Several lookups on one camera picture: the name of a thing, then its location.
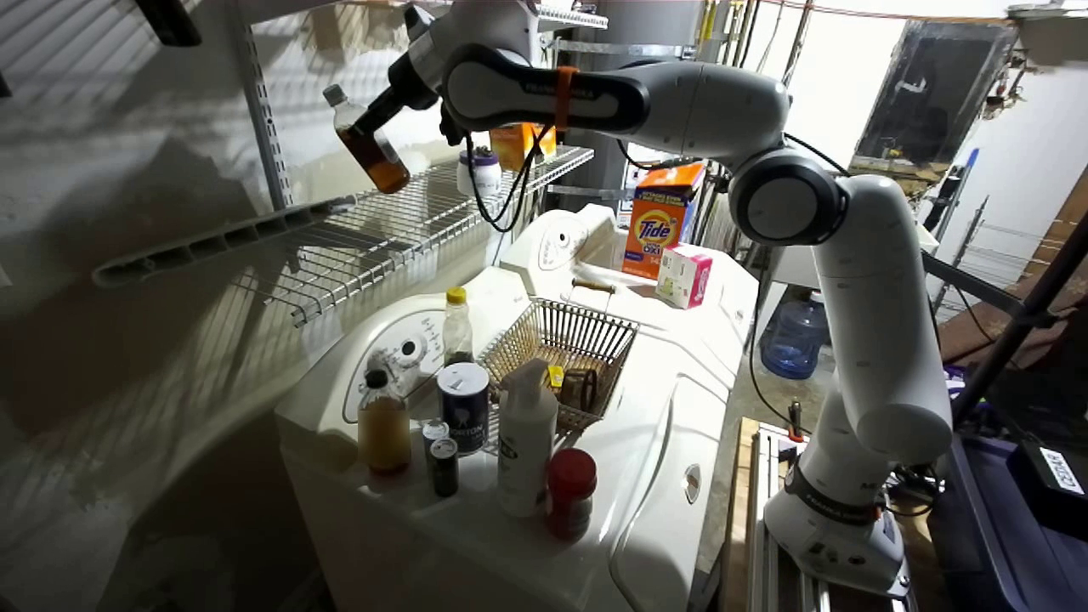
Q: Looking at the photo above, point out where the white upper wire shelf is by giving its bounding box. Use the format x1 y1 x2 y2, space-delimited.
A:
529 4 608 35

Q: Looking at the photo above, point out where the orange cardboard box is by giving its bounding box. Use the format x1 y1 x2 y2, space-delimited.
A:
486 121 561 176

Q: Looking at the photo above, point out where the white washing machine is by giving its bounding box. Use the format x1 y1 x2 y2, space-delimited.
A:
273 269 745 612

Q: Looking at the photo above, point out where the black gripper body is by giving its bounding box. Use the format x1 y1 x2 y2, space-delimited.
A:
383 49 448 114

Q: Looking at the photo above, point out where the white jar purple lid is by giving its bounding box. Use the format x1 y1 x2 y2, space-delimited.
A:
455 147 504 197

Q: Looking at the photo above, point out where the metal wire basket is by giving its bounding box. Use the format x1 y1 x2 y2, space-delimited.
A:
480 300 643 447

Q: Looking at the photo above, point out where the dark can white label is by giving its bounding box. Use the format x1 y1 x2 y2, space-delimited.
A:
436 361 492 456

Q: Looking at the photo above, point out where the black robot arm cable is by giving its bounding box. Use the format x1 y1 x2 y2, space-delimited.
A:
459 121 551 239

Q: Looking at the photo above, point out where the white squeeze bottle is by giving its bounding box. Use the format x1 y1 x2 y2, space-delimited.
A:
492 359 561 520

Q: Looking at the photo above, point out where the metal shelf wall rail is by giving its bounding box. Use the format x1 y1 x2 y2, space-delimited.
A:
231 10 299 215

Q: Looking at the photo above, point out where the white wire shelf rack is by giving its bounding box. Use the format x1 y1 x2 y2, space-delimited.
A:
87 144 599 333

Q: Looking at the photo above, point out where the blue water jug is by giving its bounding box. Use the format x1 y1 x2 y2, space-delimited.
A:
757 296 837 384

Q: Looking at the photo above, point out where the dark tape roll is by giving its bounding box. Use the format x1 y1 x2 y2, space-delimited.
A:
559 363 606 414

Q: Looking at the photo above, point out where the black box white label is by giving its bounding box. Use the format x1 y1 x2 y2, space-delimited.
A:
1008 438 1088 539

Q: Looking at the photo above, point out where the clear bottle yellow cap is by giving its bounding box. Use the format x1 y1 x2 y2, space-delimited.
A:
440 287 475 367

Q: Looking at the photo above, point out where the amber bottle black cap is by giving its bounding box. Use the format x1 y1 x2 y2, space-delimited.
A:
356 367 415 478

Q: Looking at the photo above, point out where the red cup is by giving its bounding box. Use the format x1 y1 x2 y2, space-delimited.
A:
544 447 601 545

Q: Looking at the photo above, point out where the orange Tide detergent box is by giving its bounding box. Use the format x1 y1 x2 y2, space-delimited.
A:
618 168 708 283

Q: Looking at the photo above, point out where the brown glass bottle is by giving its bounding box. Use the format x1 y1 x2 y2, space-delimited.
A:
320 83 415 197

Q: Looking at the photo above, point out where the pink and white box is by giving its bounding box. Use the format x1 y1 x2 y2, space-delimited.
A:
655 244 718 312

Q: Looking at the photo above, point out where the blue storage bin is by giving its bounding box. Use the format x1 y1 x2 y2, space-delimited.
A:
931 437 1088 612

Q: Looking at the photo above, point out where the small dark bottle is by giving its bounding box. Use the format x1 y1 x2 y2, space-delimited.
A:
422 420 463 499

